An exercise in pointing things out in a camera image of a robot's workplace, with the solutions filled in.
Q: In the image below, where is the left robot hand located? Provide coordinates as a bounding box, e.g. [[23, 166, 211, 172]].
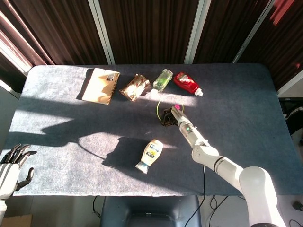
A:
[[0, 143, 38, 200]]

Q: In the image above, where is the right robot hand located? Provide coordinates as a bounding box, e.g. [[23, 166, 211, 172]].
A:
[[160, 105, 190, 128]]

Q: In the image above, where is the thin yellow-green ring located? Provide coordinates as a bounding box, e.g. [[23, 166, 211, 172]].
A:
[[156, 94, 177, 122]]

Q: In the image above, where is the red ketchup squeeze bottle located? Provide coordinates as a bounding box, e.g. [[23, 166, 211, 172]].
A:
[[173, 71, 204, 97]]

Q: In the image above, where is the clear green liquid bottle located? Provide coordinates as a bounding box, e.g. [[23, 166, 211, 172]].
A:
[[148, 68, 174, 96]]

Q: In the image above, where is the white mayonnaise squeeze bottle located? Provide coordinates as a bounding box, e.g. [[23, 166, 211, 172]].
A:
[[134, 139, 164, 175]]

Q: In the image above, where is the brown cardboard box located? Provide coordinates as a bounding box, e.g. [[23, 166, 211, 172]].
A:
[[1, 214, 33, 227]]

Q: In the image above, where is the brown snack packet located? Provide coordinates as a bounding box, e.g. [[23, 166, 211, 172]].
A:
[[119, 73, 151, 102]]

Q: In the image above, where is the kraft spiral notebook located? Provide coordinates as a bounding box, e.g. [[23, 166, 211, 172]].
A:
[[81, 68, 121, 105]]

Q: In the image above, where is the dark grey felt table cloth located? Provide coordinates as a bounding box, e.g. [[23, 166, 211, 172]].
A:
[[2, 64, 303, 197]]

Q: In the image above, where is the dark brown curtain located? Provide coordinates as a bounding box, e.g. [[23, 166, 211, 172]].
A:
[[99, 0, 199, 65], [239, 0, 303, 92], [194, 0, 270, 64], [0, 0, 108, 93]]

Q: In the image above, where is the dark blue chair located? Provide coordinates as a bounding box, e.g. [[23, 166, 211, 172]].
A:
[[100, 195, 202, 227]]

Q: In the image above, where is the black equipment beside table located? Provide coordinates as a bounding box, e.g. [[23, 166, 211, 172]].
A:
[[283, 96, 303, 137]]

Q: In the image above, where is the black cable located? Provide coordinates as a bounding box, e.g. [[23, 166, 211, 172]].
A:
[[188, 163, 206, 227], [208, 195, 229, 227], [92, 196, 103, 217]]

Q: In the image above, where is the white frame post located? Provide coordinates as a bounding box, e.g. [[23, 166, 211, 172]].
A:
[[88, 0, 116, 65], [232, 0, 277, 64], [184, 0, 209, 64]]

